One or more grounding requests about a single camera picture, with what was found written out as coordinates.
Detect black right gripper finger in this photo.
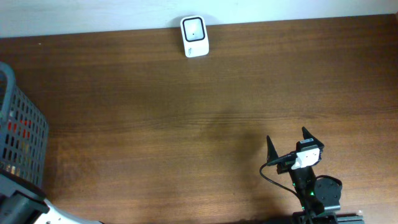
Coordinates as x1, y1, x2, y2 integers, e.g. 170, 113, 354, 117
266, 136, 279, 165
302, 126, 317, 141

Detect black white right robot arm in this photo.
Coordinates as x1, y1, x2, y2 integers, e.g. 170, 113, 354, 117
259, 127, 343, 217

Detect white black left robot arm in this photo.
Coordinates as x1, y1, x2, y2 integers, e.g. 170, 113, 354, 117
1, 170, 101, 224

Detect white barcode scanner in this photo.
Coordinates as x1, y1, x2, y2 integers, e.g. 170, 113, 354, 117
180, 16, 210, 58

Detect grey plastic mesh basket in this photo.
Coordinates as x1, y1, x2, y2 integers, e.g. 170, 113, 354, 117
1, 62, 49, 188

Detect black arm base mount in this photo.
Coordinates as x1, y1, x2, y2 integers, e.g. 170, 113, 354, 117
290, 212, 365, 224

